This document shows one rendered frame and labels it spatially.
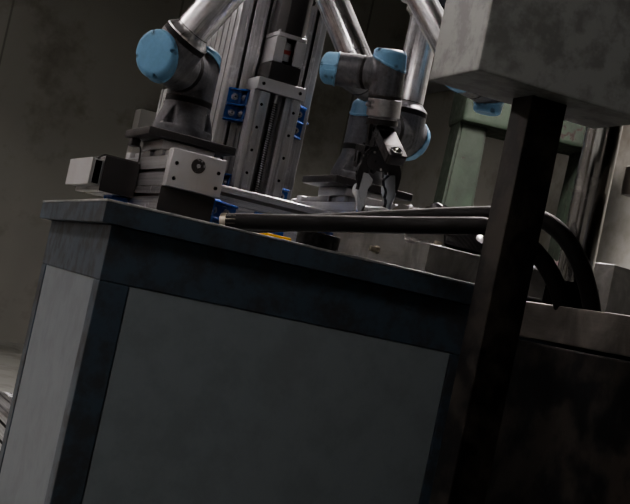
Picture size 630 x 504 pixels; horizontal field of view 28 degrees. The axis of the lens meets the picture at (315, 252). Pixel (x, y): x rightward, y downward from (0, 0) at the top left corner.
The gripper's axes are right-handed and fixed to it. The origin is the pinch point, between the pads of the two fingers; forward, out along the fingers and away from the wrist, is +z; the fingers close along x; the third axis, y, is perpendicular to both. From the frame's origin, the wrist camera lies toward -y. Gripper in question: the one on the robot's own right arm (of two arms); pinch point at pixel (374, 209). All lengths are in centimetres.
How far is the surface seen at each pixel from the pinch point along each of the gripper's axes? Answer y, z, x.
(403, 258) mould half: -38.4, 4.8, 8.6
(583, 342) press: -94, 7, 2
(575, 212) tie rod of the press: -75, -10, -5
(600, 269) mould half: -39, 4, -35
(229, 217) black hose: -49, -2, 47
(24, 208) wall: 652, 91, -3
